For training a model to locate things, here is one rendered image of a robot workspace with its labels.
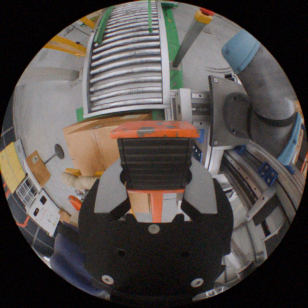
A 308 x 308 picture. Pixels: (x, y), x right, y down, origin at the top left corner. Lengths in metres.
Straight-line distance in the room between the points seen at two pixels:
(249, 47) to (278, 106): 0.08
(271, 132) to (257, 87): 0.08
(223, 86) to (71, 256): 0.63
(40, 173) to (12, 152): 5.57
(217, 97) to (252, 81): 0.17
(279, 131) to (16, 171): 7.70
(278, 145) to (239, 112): 0.13
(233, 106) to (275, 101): 0.16
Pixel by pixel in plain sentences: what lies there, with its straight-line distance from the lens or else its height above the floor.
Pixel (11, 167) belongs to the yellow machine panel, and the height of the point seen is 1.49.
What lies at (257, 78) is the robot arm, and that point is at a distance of 0.16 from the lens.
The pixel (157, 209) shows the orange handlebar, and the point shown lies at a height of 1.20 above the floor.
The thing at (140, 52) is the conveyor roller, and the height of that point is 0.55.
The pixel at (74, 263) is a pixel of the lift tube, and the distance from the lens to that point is 0.36.
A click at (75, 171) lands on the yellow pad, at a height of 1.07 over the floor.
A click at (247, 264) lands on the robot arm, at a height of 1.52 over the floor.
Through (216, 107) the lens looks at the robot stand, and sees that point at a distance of 0.31.
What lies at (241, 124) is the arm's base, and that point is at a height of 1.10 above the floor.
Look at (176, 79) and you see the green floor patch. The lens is 1.36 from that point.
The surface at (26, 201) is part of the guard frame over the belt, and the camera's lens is 7.74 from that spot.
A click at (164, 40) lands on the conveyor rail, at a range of 0.90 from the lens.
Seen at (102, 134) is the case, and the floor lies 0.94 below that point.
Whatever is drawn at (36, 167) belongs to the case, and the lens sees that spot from 2.18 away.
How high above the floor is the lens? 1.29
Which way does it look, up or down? 62 degrees down
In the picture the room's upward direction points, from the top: 176 degrees counter-clockwise
